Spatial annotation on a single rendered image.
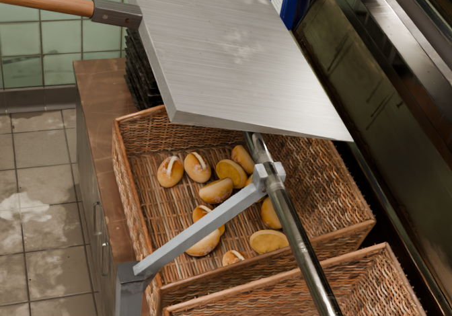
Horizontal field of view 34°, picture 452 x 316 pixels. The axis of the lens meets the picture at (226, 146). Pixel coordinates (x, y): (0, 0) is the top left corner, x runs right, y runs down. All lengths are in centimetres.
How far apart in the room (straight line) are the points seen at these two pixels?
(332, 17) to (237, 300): 72
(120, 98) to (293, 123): 99
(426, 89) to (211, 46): 41
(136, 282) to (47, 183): 151
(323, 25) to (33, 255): 127
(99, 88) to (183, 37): 88
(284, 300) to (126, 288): 43
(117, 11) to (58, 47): 159
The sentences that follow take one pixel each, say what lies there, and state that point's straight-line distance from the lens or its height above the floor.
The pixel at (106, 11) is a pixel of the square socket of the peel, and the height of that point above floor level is 126.
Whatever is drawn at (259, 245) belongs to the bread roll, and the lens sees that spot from 179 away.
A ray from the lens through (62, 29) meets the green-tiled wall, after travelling 288.
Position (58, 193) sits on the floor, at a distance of 273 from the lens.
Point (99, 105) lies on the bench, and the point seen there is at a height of 58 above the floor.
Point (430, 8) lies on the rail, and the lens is 115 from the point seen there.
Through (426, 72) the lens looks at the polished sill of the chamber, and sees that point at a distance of 149.
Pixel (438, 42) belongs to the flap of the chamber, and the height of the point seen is 141.
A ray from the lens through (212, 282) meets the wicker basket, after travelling 159.
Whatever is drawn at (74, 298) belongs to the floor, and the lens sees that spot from 244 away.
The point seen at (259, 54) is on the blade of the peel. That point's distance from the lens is 145.
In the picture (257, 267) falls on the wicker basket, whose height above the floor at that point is 75.
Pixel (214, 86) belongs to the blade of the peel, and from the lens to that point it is 130.
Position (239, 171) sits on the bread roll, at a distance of 192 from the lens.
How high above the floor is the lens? 198
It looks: 42 degrees down
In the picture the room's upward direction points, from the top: 10 degrees clockwise
